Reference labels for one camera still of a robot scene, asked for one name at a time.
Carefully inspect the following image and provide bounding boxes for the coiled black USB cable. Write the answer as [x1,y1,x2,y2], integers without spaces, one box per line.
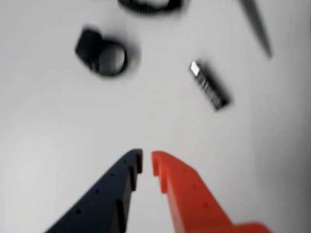
[117,0,186,16]

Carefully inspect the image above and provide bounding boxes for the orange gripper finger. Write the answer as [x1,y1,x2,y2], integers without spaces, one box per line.
[151,150,277,233]

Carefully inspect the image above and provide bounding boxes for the blue handled scissors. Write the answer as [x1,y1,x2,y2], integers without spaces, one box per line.
[239,0,274,59]

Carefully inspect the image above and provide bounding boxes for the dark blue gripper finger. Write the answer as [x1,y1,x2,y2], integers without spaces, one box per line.
[44,148,144,233]

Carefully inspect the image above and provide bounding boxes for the black plastic ring clip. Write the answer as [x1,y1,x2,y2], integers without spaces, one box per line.
[74,28,129,78]

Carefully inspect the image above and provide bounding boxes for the black cylindrical battery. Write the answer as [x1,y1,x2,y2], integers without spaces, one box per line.
[188,59,232,112]

